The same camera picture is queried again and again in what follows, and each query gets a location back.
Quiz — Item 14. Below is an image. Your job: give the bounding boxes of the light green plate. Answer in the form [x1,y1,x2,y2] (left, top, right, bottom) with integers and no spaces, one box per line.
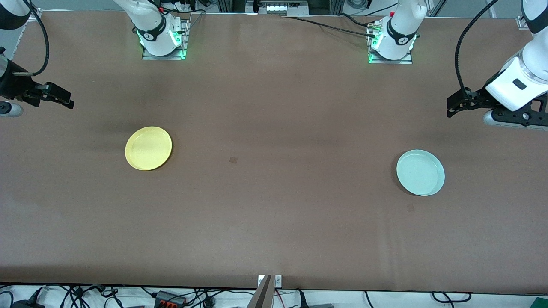
[396,149,446,197]

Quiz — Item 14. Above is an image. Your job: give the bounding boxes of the yellow plate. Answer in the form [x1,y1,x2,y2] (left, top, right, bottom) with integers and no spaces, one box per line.
[125,126,173,171]

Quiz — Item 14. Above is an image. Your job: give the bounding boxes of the white terminal block device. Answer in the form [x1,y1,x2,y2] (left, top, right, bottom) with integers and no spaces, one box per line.
[265,0,310,16]

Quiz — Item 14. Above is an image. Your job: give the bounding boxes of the black orange power strip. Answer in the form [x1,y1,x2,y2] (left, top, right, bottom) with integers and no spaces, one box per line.
[153,290,188,308]

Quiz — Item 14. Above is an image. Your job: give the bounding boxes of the grey slanted beam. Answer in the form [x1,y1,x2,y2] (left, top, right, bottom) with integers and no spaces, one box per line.
[246,275,274,308]

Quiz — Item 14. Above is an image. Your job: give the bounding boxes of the black left camera mount bracket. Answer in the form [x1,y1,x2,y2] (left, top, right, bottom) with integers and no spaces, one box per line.
[492,95,548,127]

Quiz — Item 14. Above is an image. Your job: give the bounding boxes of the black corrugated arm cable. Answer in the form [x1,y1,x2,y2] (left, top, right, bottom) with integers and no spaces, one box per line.
[12,0,50,77]
[455,0,500,92]

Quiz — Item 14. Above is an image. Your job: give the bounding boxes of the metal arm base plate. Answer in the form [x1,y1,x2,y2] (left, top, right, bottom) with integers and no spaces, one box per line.
[141,17,190,61]
[367,21,414,65]

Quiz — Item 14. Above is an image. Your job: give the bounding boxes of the thick black table cable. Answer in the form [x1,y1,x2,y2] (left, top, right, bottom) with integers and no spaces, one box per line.
[283,15,377,39]

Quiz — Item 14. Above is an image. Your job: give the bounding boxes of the black looped floor cable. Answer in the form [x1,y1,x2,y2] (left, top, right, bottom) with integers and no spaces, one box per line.
[432,291,472,304]

